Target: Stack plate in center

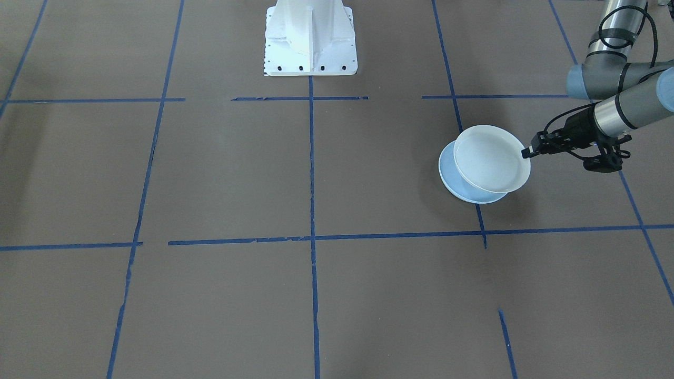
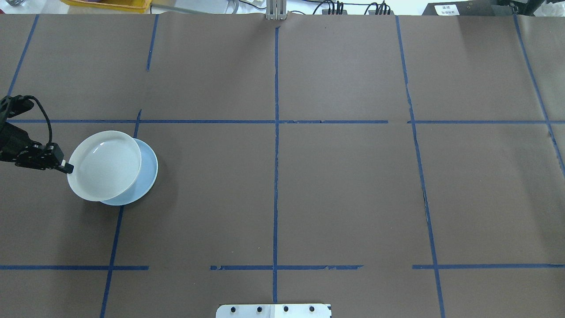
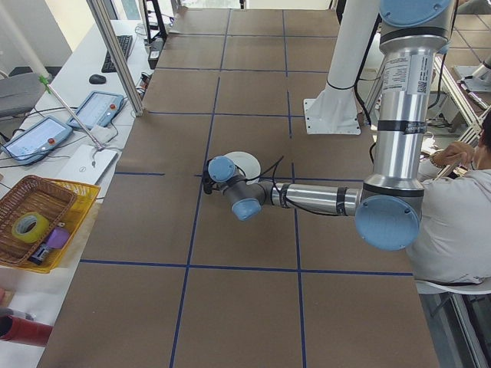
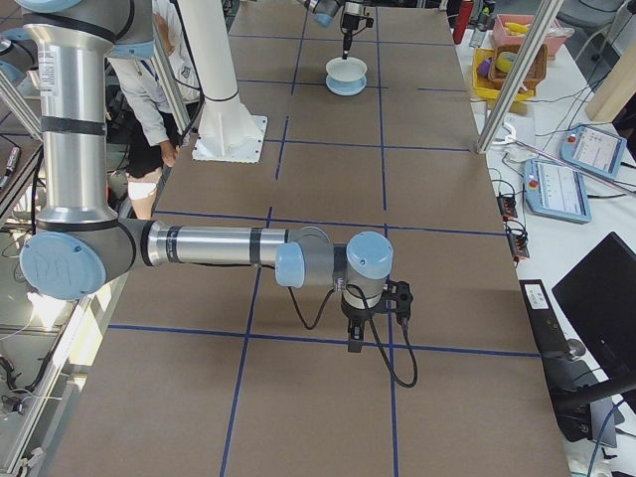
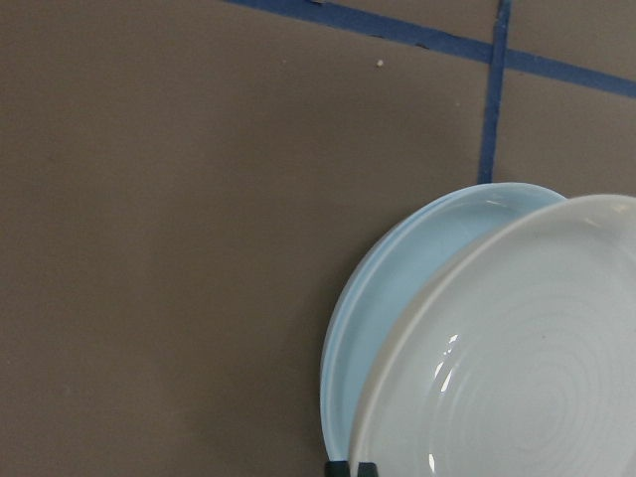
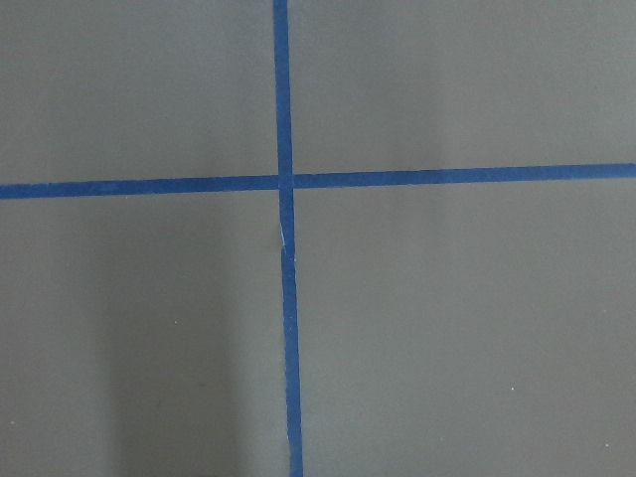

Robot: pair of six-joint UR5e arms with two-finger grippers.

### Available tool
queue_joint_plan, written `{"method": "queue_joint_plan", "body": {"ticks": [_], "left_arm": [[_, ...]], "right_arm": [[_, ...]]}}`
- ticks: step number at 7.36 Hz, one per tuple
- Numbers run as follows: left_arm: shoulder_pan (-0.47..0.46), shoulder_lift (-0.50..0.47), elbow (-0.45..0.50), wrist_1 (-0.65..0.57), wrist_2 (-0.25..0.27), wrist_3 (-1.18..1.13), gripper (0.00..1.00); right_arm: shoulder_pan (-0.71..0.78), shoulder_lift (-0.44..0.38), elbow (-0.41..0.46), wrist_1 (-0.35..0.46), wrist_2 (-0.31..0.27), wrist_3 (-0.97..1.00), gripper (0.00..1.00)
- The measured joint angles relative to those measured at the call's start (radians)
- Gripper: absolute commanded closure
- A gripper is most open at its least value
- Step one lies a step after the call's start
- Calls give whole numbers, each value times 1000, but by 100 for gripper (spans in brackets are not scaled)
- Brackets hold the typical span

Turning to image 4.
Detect clear plastic bottle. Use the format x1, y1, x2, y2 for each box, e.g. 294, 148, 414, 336
468, 6, 492, 49

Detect yellow plastic bin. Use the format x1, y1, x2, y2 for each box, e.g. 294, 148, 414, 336
470, 46, 537, 104

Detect orange black circuit board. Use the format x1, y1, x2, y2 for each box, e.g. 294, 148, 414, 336
506, 231, 532, 263
496, 193, 520, 223

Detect white plastic hook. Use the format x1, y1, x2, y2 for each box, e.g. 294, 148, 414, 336
494, 122, 521, 148

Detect black computer box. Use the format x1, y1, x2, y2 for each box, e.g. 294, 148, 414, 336
518, 278, 572, 362

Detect brown wicker basket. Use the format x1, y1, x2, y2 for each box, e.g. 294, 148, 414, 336
488, 43, 549, 98

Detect pink plastic basket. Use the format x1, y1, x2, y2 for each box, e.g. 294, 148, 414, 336
490, 13, 576, 62

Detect person in grey jacket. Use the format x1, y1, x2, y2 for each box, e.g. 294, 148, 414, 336
105, 0, 201, 221

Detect teach pendant with red button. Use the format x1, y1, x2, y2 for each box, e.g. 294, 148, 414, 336
522, 157, 593, 224

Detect black monitor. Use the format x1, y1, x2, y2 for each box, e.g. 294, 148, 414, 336
551, 230, 636, 385

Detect grey office chair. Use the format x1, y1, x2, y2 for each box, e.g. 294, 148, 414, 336
556, 0, 636, 64

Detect thin metal rod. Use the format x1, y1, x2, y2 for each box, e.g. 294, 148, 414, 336
506, 138, 636, 194

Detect teach pendant with red border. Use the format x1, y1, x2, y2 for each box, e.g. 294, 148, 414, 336
558, 123, 629, 181

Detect light wooden board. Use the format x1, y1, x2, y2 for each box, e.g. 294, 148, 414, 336
587, 22, 636, 124

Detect dark side table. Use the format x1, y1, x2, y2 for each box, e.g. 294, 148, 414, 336
0, 131, 45, 226

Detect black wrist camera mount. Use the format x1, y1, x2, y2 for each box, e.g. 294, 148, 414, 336
383, 279, 415, 327

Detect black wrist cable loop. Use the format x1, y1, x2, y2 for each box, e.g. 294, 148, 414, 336
286, 283, 367, 331

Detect black camera cable loop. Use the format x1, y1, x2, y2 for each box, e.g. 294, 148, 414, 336
366, 317, 420, 391

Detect white pedestal column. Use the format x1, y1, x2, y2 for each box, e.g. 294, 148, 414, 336
176, 0, 255, 150

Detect white square base plate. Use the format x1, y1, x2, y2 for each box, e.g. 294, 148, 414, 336
191, 113, 268, 164

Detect aluminium extrusion post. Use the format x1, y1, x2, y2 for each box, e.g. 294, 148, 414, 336
147, 43, 195, 146
475, 0, 566, 156
0, 63, 45, 146

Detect blue cable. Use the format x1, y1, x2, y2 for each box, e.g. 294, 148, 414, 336
587, 397, 626, 477

